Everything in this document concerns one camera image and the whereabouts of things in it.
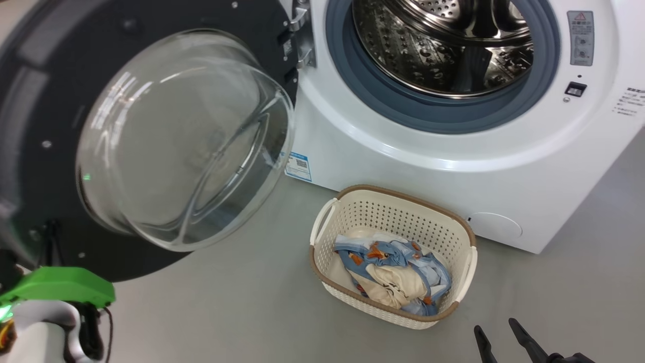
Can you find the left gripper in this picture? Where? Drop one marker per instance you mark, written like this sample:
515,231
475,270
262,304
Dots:
60,285

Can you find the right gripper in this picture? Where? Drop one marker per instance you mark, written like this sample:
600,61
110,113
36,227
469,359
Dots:
572,359

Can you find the blue garment with orange print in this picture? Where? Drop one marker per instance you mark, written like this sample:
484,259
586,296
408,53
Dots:
438,277

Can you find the black round glass washer door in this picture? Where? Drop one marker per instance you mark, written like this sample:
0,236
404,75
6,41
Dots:
60,75

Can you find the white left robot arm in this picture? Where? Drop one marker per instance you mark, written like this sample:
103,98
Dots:
40,333

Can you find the white front-load washing machine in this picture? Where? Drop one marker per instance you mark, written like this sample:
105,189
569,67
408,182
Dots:
383,166

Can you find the black door latch socket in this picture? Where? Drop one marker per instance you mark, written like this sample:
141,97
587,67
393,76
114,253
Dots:
575,89

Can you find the stainless steel washing machine drum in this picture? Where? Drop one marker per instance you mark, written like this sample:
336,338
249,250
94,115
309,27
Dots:
403,55

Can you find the grey rubber door gasket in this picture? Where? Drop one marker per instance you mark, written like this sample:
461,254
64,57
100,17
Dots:
347,65

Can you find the metal door hinge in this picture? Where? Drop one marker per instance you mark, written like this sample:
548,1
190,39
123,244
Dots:
304,45

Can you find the round white filter cover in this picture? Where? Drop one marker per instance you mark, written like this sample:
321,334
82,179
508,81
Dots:
496,227

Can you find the cream perforated laundry basket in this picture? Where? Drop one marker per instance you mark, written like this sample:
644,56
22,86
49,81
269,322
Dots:
403,212

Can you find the blue energy label sticker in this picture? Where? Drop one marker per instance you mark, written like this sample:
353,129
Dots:
298,166

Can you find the small printed text label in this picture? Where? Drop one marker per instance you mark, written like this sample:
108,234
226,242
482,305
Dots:
630,101

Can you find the grey warning label sticker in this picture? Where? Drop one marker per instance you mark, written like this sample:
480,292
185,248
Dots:
580,38

